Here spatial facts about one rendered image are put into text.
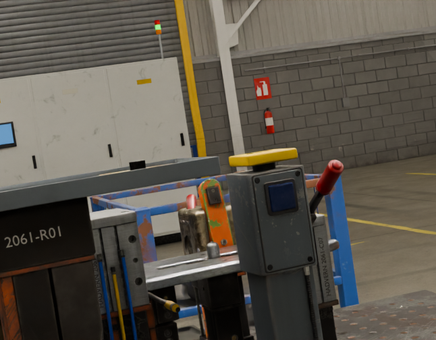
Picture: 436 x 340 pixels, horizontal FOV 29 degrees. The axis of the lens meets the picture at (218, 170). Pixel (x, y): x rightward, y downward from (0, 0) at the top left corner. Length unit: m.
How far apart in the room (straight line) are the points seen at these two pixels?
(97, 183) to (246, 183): 0.18
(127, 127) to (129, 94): 0.36
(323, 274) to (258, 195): 0.25
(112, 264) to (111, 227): 0.04
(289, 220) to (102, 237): 0.23
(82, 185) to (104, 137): 8.28
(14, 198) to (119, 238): 0.25
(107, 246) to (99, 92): 8.12
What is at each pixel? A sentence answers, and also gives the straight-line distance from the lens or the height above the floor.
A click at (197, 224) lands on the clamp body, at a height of 1.04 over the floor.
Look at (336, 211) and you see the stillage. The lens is 3.21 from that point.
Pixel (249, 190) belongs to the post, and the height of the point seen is 1.12.
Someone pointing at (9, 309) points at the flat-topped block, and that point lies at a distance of 0.85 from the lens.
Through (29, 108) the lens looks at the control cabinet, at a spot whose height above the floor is 1.65.
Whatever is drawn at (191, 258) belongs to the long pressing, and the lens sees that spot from 1.31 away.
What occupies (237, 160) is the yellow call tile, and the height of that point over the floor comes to 1.16.
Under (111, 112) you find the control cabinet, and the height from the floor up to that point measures 1.50.
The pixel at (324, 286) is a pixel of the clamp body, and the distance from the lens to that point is 1.14.
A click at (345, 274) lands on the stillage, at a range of 3.25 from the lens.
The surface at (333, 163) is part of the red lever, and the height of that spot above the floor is 1.13.
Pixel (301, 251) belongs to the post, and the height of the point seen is 1.05.
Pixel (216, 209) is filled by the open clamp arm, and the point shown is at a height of 1.06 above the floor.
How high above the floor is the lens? 1.20
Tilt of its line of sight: 3 degrees down
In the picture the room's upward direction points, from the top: 9 degrees counter-clockwise
